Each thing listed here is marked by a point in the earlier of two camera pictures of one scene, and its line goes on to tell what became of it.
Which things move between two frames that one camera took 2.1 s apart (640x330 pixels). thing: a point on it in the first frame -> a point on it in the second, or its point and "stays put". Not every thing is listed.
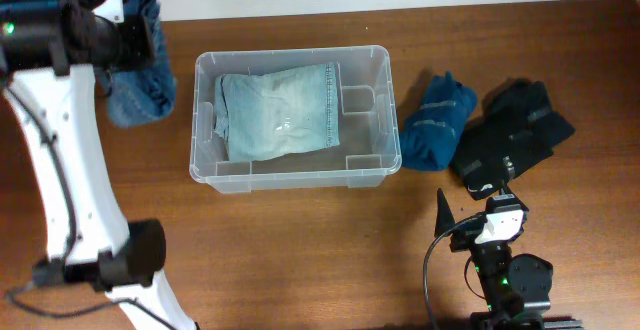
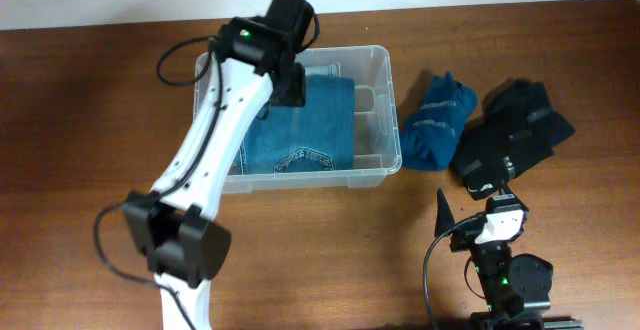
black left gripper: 140,27 -> 297,89
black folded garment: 518,122 stays put
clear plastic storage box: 294,116 stays put
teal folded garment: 430,136 stays put
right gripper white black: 466,235 stays put
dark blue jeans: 144,92 -> 319,135
